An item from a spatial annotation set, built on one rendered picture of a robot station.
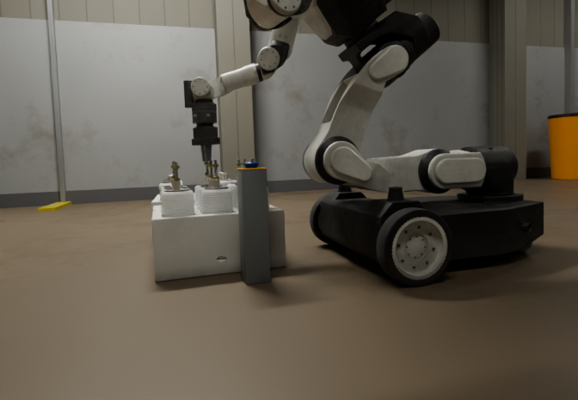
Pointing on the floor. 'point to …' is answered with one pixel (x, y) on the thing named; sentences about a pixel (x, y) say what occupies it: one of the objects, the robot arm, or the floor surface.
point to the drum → (563, 145)
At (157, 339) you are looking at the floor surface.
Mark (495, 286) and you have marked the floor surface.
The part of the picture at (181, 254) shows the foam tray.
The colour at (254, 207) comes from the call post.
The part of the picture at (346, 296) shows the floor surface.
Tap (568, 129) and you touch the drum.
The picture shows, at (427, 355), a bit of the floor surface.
